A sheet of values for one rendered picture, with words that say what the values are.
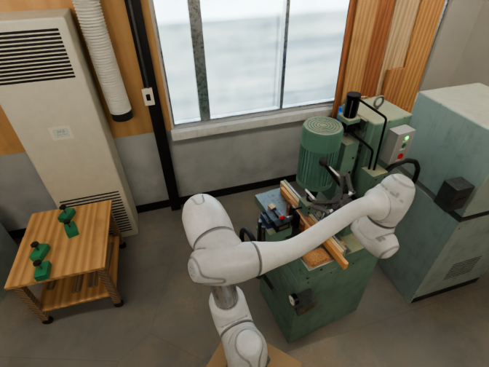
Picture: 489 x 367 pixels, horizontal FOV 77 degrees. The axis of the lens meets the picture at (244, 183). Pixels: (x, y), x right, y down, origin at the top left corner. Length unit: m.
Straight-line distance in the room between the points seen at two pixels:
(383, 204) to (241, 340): 0.73
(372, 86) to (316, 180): 1.83
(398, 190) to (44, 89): 2.03
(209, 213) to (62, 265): 1.55
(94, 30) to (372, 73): 2.20
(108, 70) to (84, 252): 1.21
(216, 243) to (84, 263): 1.52
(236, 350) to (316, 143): 0.87
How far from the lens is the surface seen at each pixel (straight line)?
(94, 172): 2.59
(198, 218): 0.91
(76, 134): 2.43
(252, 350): 1.31
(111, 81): 2.36
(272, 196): 1.88
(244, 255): 0.84
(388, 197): 1.03
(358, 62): 2.92
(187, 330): 2.42
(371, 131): 1.45
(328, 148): 1.35
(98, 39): 2.30
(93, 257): 2.28
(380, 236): 1.12
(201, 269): 0.82
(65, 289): 2.67
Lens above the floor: 2.16
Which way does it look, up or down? 39 degrees down
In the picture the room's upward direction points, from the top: 1 degrees counter-clockwise
